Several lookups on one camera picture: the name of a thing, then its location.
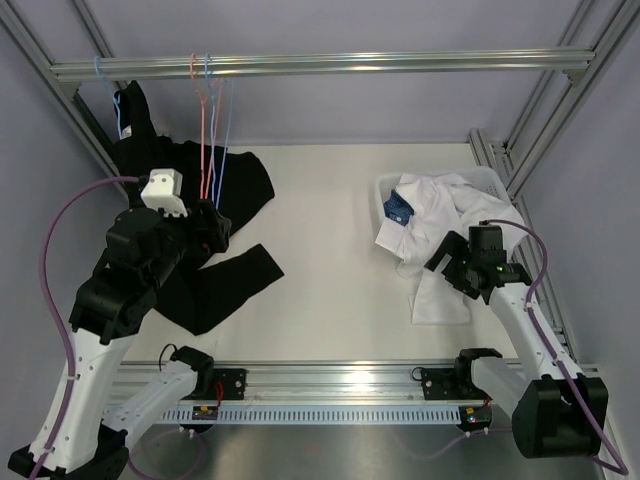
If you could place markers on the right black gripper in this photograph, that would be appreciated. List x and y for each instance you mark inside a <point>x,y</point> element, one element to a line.
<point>455,245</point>

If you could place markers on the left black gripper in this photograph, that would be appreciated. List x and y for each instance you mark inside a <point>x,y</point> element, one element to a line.
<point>214,238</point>

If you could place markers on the white and black shirt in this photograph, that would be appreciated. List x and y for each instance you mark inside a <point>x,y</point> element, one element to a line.
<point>440,204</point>

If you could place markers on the blue plaid shirt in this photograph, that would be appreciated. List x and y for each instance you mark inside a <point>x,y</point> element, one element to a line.
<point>397,209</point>

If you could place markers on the pink wire hanger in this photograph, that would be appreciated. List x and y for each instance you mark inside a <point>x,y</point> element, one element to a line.
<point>209,105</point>

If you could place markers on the blue wire hanger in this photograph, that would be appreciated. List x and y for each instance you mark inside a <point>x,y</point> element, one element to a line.
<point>222,92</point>
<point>114,96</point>

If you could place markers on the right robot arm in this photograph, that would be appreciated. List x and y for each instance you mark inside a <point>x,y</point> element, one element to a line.
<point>554,408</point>

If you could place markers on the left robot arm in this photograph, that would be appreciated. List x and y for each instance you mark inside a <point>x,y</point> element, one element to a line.
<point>77,441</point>

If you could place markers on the white plastic basket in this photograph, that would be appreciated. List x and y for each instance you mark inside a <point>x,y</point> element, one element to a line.
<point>481,178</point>

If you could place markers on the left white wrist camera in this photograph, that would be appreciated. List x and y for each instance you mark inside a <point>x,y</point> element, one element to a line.
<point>162,193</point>

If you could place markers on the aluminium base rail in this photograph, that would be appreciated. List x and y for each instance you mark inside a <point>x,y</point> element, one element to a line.
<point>393,382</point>

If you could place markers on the white slotted cable duct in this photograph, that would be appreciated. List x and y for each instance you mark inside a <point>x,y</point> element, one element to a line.
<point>314,415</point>

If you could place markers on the left aluminium frame post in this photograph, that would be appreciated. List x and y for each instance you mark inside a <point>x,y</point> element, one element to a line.
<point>65,97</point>

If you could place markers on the aluminium frame post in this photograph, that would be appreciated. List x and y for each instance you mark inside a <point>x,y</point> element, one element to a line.
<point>65,97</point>
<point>572,166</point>

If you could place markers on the aluminium hanging rail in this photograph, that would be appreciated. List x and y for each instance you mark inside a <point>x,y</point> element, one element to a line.
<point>165,68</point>

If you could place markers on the right aluminium frame post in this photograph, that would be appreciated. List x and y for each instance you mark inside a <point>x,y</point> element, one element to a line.
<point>572,166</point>

